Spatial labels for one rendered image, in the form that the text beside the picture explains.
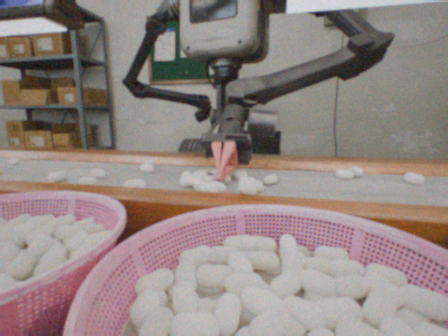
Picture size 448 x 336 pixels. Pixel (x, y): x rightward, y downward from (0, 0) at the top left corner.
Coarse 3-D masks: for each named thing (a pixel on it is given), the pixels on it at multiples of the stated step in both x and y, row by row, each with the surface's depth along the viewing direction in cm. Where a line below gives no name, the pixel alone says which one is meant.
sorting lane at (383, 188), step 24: (24, 168) 69; (48, 168) 69; (72, 168) 69; (96, 168) 69; (120, 168) 69; (168, 168) 69; (192, 168) 69; (264, 192) 47; (288, 192) 47; (312, 192) 47; (336, 192) 47; (360, 192) 47; (384, 192) 47; (408, 192) 47; (432, 192) 47
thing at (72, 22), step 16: (0, 0) 47; (16, 0) 46; (32, 0) 45; (48, 0) 44; (64, 0) 46; (0, 16) 46; (16, 16) 45; (32, 16) 45; (48, 16) 45; (64, 16) 47; (80, 16) 50
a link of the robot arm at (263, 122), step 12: (240, 84) 62; (228, 96) 60; (240, 96) 59; (252, 108) 60; (264, 108) 60; (276, 108) 60; (252, 120) 57; (264, 120) 57; (276, 120) 57; (252, 132) 59; (264, 132) 58
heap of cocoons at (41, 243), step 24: (24, 216) 34; (48, 216) 35; (72, 216) 34; (0, 240) 29; (24, 240) 29; (48, 240) 28; (72, 240) 28; (96, 240) 28; (0, 264) 23; (24, 264) 24; (48, 264) 23; (0, 288) 20
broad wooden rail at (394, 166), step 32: (32, 160) 81; (64, 160) 79; (96, 160) 77; (128, 160) 75; (160, 160) 74; (192, 160) 72; (256, 160) 69; (288, 160) 67; (320, 160) 66; (352, 160) 66; (384, 160) 66; (416, 160) 66
